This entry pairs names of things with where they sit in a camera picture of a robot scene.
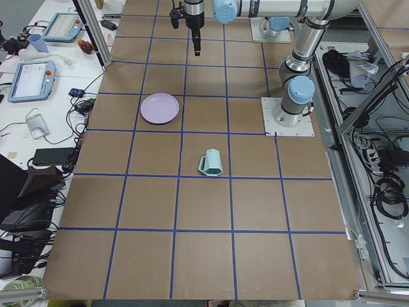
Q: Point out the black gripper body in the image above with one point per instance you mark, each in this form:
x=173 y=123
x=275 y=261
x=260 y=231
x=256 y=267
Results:
x=195 y=21

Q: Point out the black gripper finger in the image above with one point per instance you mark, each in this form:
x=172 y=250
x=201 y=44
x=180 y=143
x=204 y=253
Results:
x=196 y=39

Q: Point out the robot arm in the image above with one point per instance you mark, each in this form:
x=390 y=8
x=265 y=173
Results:
x=298 y=89

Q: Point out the lilac round plate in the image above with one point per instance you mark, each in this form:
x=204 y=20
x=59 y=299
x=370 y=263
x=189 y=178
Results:
x=159 y=108

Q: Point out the pink plastic cup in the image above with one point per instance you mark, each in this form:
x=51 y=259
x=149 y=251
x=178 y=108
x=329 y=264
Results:
x=109 y=39

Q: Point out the light blue plastic cup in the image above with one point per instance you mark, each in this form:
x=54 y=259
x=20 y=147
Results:
x=37 y=41

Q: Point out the green patterned plate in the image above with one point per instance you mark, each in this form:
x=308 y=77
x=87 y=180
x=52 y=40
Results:
x=24 y=283

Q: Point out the red and yellow toy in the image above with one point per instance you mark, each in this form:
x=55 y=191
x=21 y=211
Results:
x=85 y=46

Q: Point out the upper blue teach pendant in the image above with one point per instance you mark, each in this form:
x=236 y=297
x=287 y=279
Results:
x=64 y=27

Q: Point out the blue teach pendant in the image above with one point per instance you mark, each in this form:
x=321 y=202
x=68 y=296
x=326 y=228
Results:
x=64 y=27
x=33 y=81

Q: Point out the small blue black device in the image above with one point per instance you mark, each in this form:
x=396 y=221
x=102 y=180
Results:
x=75 y=92

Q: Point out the lower blue teach pendant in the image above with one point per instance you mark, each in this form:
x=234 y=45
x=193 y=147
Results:
x=33 y=81

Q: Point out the silver tin box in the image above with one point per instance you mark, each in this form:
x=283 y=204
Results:
x=37 y=126

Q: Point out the black power brick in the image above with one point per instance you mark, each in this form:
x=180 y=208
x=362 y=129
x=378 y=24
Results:
x=52 y=156

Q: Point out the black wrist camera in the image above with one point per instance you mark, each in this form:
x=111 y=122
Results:
x=176 y=14

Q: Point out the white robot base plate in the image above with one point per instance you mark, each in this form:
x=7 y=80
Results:
x=279 y=123

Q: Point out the aluminium frame post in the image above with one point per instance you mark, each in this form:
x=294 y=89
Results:
x=92 y=26

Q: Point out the aluminium side frame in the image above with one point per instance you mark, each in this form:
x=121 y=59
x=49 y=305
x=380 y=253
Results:
x=370 y=153

